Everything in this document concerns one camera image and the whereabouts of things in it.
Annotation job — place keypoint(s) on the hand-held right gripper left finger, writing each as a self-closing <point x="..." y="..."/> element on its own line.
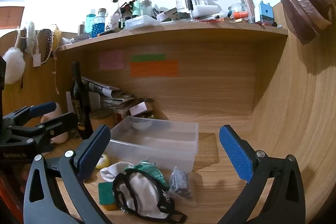
<point x="94" y="153"/>

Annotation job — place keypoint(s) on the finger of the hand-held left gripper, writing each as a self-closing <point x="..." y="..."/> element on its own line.
<point x="43" y="108"/>
<point x="60" y="121"/>

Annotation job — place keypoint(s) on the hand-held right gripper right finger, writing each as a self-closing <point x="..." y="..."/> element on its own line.
<point x="236" y="155"/>

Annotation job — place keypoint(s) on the yellow soft ball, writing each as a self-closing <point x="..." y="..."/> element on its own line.
<point x="103" y="161"/>

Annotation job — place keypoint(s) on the white sock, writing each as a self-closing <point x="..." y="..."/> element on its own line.
<point x="113" y="170"/>

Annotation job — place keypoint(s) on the green yellow sponge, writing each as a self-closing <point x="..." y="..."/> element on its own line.
<point x="105" y="191"/>

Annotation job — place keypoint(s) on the white mask with black trim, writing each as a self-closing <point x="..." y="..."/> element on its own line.
<point x="139" y="190"/>

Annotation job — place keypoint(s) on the teal knit cloth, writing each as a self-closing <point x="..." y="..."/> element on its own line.
<point x="151" y="170"/>

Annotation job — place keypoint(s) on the grey cloth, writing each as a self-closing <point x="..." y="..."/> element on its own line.
<point x="179" y="182"/>

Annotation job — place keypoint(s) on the clear plastic box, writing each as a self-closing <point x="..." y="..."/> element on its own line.
<point x="157" y="148"/>

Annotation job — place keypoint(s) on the peach plastic object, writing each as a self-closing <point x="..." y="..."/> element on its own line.
<point x="59" y="136"/>

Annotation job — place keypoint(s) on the dark wine bottle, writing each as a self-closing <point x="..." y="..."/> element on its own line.
<point x="78" y="100"/>

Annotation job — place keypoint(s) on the white paper tag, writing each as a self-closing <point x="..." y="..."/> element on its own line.
<point x="36" y="60"/>

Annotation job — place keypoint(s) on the white pom-pom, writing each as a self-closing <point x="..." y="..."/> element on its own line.
<point x="13" y="66"/>

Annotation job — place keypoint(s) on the small clear bowl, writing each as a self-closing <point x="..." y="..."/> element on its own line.
<point x="141" y="123"/>

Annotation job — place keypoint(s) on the stack of newspapers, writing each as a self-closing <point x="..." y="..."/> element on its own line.
<point x="110" y="92"/>

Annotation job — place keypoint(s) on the small white pink box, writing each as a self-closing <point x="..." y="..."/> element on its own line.
<point x="139" y="108"/>

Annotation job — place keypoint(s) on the black patterned headband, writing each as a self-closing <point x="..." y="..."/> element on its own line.
<point x="47" y="40"/>

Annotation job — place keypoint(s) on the yellow headband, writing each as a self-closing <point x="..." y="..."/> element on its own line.
<point x="56" y="37"/>

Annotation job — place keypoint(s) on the white fuzzy headband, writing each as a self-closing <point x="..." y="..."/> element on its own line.
<point x="30" y="32"/>

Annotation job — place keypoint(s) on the pink sticky note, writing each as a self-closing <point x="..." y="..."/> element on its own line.
<point x="111" y="60"/>

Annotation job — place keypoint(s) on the glass bottle with blue liquid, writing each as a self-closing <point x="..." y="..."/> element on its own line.
<point x="98" y="26"/>

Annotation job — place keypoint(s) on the brown pen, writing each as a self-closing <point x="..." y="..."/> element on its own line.
<point x="107" y="32"/>

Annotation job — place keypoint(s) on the tall blue mouthwash bottle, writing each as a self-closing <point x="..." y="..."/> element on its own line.
<point x="90" y="19"/>

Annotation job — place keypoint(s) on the orange sticky note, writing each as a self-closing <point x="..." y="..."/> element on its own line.
<point x="155" y="69"/>

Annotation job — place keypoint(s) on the green sticky note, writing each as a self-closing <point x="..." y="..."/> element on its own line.
<point x="148" y="57"/>

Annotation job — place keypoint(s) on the clear bottle with foil top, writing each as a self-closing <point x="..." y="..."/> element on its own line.
<point x="114" y="14"/>

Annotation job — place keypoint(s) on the clear lidded plastic case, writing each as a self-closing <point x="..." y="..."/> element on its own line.
<point x="140" y="22"/>

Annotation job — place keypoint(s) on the wooden shelf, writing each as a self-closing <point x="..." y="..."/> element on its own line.
<point x="183" y="29"/>

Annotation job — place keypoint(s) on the mint green pump bottle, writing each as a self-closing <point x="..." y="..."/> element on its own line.
<point x="137" y="6"/>

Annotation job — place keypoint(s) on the orange marker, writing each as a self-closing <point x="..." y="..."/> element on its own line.
<point x="240" y="14"/>

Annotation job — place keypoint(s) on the clear bottle with silver cap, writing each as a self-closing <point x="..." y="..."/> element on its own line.
<point x="146" y="7"/>

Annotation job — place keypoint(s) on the blue plastic box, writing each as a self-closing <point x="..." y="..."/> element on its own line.
<point x="265" y="12"/>

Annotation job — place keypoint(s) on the short glass jar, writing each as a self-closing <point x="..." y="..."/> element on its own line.
<point x="237" y="8"/>

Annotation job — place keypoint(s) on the tall clear canister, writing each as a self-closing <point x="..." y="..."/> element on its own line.
<point x="246" y="1"/>

